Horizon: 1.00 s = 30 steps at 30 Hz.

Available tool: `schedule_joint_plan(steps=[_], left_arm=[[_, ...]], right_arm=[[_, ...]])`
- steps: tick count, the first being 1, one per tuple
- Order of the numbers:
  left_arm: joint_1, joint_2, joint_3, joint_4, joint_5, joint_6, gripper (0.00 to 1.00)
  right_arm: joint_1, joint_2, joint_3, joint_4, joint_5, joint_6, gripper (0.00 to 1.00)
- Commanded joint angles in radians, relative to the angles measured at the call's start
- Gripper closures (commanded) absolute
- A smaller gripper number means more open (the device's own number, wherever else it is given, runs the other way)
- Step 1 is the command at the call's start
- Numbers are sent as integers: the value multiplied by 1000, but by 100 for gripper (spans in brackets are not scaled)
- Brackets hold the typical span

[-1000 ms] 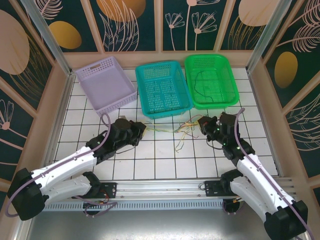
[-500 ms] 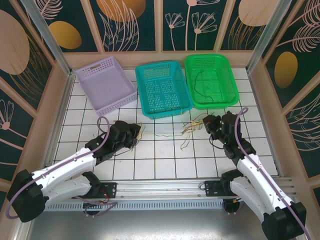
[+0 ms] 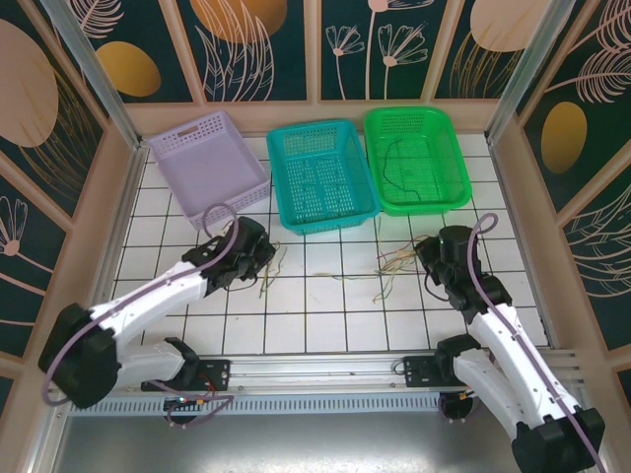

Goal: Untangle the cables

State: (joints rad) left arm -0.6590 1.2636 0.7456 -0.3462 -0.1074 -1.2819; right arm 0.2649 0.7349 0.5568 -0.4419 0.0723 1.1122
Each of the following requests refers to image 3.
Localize lavender plastic basket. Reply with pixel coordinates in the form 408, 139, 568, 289
147, 110, 272, 234

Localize dark panel with flower outlines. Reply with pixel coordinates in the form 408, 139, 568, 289
0, 150, 76, 364
318, 0, 438, 102

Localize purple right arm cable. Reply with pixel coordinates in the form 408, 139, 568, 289
437, 212, 611, 473

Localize aluminium frame post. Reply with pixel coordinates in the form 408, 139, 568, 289
37, 0, 150, 153
485, 0, 582, 145

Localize slotted grey cable duct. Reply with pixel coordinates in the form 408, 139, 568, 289
66, 396, 445, 418

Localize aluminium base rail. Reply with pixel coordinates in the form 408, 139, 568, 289
48, 352, 586, 395

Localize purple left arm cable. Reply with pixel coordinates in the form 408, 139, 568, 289
42, 202, 242, 429

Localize aluminium side rail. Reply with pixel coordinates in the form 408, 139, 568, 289
46, 145, 150, 395
485, 140, 561, 352

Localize black cable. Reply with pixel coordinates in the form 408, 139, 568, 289
381, 139, 423, 203

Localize dark panel with pink circle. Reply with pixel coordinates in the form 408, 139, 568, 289
432, 0, 548, 100
0, 0, 109, 221

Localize red cable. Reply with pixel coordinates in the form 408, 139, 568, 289
377, 251, 420, 277

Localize green yellow striped cable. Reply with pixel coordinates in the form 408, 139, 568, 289
372, 238, 431, 304

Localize dark panel with pink fern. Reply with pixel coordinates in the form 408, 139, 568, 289
512, 0, 631, 117

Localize dark panel with orange circle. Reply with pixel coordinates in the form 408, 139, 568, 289
175, 0, 310, 103

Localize dark panel with yellow oval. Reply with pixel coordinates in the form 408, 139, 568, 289
51, 0, 196, 104
517, 34, 631, 216

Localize teal plastic basket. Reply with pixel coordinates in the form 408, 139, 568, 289
266, 119, 382, 237

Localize dark panel with leaf outlines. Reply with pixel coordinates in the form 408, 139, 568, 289
559, 179, 631, 354

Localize green plastic basket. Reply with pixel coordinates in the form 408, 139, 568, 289
363, 106, 472, 218

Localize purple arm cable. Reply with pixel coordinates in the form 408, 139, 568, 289
42, 202, 242, 429
437, 212, 611, 473

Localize grey metal sheet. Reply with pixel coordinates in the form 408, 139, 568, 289
29, 411, 607, 473

